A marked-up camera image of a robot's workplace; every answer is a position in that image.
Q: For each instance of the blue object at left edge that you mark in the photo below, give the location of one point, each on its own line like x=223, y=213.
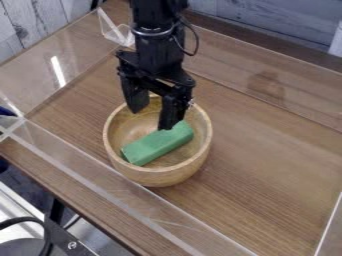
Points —
x=8, y=118

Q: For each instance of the black metal bracket with screw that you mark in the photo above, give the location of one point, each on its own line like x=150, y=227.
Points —
x=62, y=244

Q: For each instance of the clear acrylic barrier wall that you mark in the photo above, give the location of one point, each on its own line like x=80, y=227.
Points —
x=260, y=198

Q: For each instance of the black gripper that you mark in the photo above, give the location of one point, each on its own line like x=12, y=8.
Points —
x=152, y=69

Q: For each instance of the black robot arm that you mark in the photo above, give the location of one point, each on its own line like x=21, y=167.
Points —
x=157, y=17

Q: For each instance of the brown wooden bowl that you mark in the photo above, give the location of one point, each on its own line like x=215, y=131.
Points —
x=124, y=127

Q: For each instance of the black table leg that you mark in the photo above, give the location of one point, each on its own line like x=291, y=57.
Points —
x=56, y=211

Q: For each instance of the clear acrylic corner bracket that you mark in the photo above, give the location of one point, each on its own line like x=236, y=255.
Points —
x=116, y=33

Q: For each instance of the green rectangular block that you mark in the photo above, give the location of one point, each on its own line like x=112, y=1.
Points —
x=156, y=144

